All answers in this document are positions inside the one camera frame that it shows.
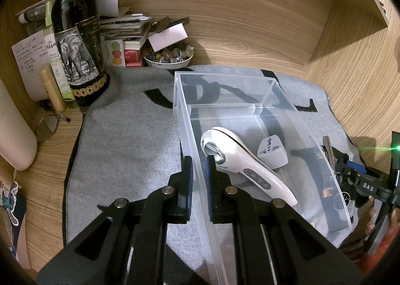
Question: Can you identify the white handheld massager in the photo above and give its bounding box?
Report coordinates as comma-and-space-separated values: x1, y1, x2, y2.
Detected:
200, 127, 298, 207

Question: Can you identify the grey travel adapter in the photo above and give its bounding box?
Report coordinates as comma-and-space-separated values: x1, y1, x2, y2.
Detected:
257, 136, 289, 169

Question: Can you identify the fruit print card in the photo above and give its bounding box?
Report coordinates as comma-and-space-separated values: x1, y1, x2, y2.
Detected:
104, 39, 126, 67

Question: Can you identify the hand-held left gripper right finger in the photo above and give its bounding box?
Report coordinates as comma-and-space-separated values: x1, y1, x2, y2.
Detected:
206, 157, 365, 285

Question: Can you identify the black round watch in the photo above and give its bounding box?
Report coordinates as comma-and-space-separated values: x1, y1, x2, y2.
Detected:
334, 191, 355, 211

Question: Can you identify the person's right forearm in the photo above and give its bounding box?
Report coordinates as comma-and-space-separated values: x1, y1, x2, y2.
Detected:
359, 209, 400, 276

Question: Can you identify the white handwritten note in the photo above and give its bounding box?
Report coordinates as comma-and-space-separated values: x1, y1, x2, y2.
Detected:
12, 33, 52, 102

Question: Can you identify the red box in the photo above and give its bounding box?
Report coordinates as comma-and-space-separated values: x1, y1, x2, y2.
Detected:
123, 49, 145, 67

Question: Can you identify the pile of papers and booklets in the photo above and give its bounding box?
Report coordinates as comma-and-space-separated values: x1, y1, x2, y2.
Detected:
15, 0, 151, 42

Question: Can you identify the beige tube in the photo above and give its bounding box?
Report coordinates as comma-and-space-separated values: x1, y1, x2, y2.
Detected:
38, 64, 67, 113

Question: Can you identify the white card box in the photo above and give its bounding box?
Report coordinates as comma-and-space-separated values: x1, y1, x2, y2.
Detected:
147, 22, 189, 52

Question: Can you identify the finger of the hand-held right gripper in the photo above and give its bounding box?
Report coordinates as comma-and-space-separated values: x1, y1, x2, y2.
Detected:
330, 147, 381, 180
336, 170, 392, 208

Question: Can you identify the small round mirror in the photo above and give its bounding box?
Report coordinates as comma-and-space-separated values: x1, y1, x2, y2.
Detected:
34, 114, 61, 144

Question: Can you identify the dark wine bottle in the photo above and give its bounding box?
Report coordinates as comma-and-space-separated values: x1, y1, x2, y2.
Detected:
51, 0, 111, 108

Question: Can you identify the person's right hand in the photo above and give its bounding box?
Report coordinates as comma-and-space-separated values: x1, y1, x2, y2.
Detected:
356, 200, 378, 242

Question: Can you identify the cartoon sticker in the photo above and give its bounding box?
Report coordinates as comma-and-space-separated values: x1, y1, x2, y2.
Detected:
0, 179, 28, 271

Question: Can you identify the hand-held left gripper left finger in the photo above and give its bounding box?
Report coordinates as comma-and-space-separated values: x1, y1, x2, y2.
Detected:
37, 155, 193, 285

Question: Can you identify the grey mat with black letters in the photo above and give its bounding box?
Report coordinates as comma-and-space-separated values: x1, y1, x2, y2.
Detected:
64, 65, 363, 285

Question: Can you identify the clear plastic storage box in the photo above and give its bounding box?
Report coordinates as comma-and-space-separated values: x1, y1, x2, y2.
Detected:
173, 70, 354, 285

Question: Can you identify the bowl of polished stones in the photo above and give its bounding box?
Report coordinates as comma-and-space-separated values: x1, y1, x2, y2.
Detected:
143, 42, 195, 68

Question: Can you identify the cream mug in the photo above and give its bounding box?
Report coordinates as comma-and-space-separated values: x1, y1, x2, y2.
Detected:
0, 79, 38, 171

